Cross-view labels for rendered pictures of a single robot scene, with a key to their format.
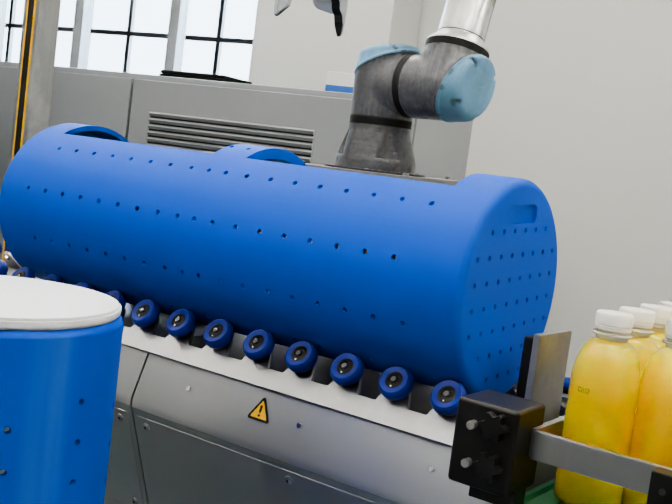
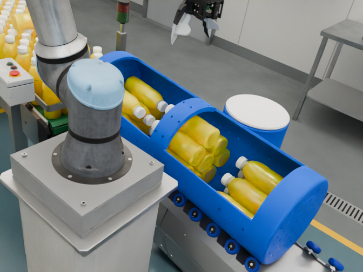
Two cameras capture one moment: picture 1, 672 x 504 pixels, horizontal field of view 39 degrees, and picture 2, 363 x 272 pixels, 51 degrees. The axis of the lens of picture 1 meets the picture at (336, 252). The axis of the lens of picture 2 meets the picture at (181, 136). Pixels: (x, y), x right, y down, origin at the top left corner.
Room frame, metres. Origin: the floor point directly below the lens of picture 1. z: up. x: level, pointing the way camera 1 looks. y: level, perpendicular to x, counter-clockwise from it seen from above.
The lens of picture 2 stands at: (2.49, 0.22, 1.81)
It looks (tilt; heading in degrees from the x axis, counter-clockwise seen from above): 34 degrees down; 186
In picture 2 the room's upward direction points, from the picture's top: 11 degrees clockwise
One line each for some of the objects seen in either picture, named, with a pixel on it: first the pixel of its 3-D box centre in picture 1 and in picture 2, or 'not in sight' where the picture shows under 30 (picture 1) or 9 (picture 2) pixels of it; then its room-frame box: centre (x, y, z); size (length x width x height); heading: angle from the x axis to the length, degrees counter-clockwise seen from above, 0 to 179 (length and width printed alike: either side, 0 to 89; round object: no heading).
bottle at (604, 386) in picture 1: (599, 415); not in sight; (1.01, -0.30, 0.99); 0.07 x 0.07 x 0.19
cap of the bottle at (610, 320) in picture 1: (614, 322); not in sight; (1.01, -0.30, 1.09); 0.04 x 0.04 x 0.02
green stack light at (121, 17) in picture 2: not in sight; (122, 15); (0.66, -0.38, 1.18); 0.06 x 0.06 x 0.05
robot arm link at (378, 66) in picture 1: (388, 82); (94, 96); (1.80, -0.06, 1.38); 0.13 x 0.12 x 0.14; 50
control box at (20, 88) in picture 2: not in sight; (10, 80); (1.30, -0.61, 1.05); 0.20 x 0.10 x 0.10; 55
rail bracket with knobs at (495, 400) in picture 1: (498, 447); not in sight; (0.99, -0.20, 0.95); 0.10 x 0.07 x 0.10; 145
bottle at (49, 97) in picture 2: not in sight; (52, 95); (1.24, -0.47, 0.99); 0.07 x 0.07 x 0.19
